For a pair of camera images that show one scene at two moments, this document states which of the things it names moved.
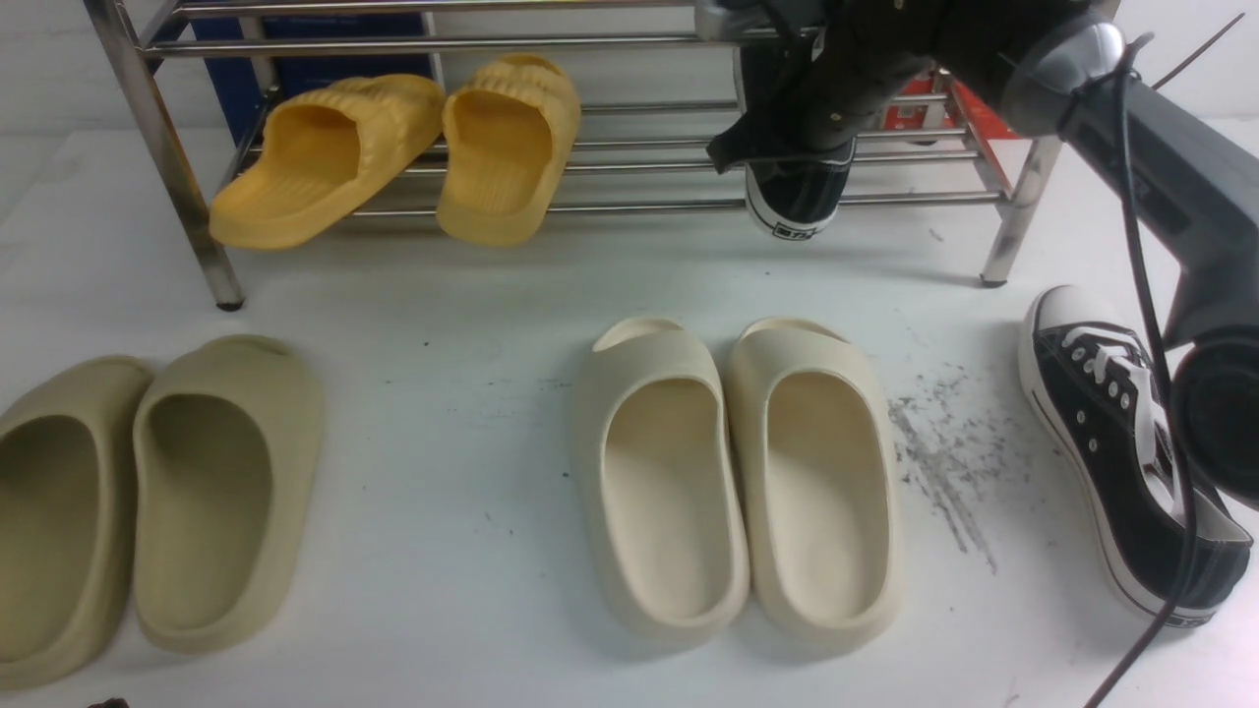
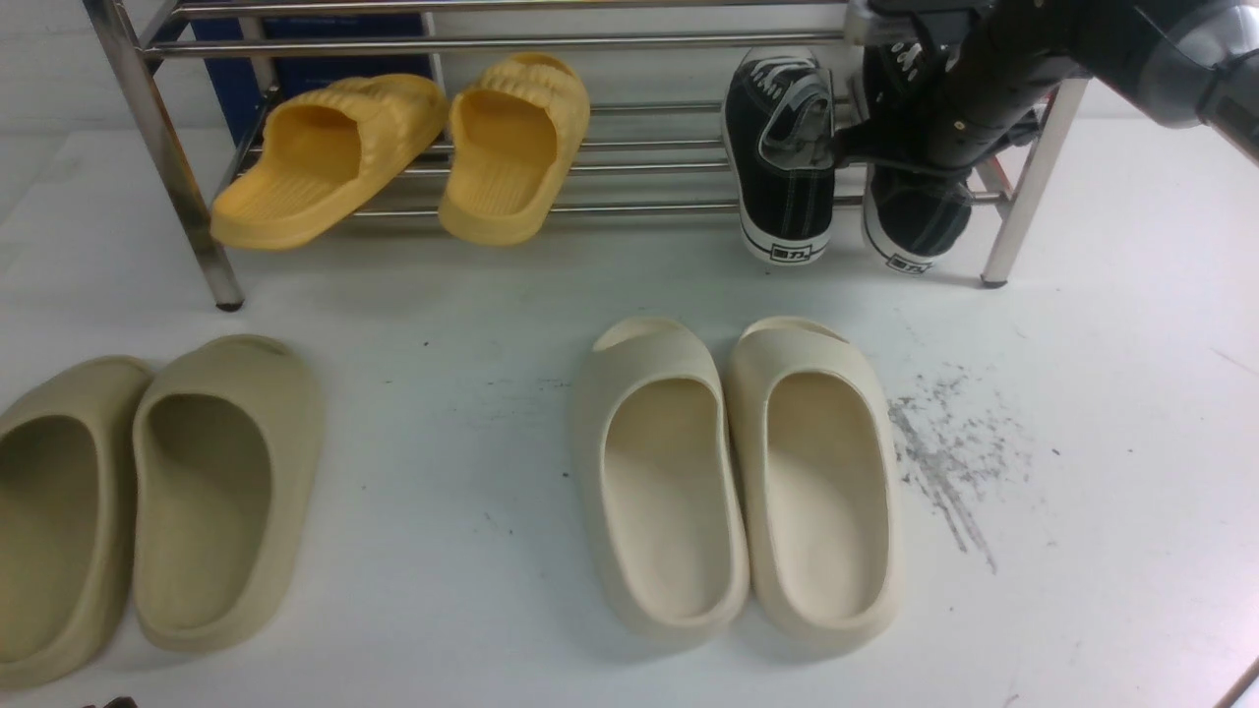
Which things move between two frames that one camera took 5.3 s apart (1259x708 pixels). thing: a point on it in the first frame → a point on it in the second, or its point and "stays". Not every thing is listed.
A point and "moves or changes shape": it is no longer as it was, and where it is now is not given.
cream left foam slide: [663, 488] stays
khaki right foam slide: [227, 444] stays
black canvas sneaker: [794, 200] moves or changes shape
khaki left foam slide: [67, 518] stays
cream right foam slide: [817, 488] stays
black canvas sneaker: [1093, 385] → [910, 217]
